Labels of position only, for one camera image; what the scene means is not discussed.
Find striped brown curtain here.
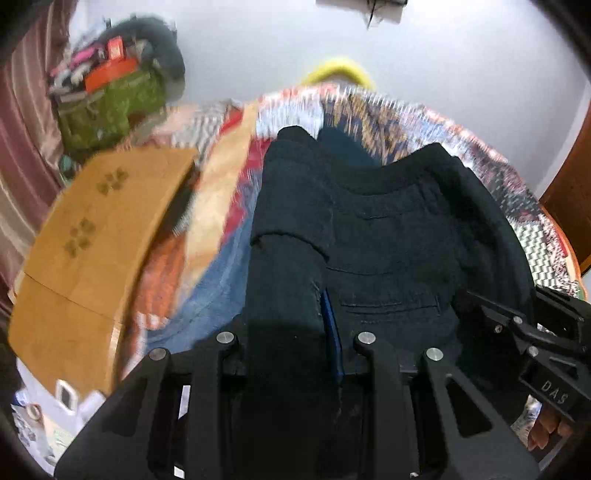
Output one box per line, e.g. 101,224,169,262
0,0,79,296

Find patchwork printed blanket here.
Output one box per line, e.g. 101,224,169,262
152,83,583,296

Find yellow cushion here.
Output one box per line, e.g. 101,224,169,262
302,56,375,88

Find green fabric bag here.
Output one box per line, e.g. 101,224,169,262
55,69,169,151

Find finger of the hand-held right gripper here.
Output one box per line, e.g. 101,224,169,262
531,284,591,326
455,288,548,365

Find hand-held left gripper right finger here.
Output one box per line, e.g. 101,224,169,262
322,290,540,480

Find wooden door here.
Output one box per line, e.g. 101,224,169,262
538,99,591,278

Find pile of colourful clothes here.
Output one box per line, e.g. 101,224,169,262
48,39,121,97

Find black pants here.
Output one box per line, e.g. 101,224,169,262
245,126,539,480

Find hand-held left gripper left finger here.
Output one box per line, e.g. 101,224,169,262
54,323,252,480

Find dark grey cloth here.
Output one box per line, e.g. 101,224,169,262
102,16,185,100

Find small white device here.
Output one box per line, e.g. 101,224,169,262
55,379,81,411

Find orange box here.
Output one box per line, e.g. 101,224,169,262
85,58,139,93

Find person's right hand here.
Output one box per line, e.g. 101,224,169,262
526,406,575,453

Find red floral printed blanket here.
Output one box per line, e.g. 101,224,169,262
117,111,264,370

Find dark teal cloth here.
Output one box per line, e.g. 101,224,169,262
318,127,379,167

